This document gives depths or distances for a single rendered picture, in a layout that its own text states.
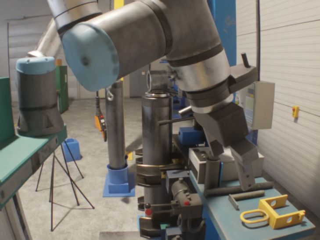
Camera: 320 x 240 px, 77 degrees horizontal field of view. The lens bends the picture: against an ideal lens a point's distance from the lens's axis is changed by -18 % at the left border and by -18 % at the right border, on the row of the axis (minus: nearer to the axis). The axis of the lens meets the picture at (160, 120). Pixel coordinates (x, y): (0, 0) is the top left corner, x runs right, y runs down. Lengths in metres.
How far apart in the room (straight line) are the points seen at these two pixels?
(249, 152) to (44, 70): 0.69
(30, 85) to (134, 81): 11.00
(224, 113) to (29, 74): 0.65
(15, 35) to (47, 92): 13.08
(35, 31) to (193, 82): 13.12
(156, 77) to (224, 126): 1.26
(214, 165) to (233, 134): 0.84
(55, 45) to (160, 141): 0.97
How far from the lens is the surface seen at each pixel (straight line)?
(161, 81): 1.59
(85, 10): 0.42
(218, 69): 0.35
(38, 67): 0.84
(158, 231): 1.87
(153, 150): 1.66
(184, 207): 1.23
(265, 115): 2.08
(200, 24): 0.34
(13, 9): 14.30
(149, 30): 0.30
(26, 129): 0.86
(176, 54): 0.34
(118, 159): 3.11
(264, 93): 2.04
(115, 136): 3.00
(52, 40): 1.05
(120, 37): 0.28
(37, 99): 0.84
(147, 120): 1.62
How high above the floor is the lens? 1.70
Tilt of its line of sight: 13 degrees down
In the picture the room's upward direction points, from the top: straight up
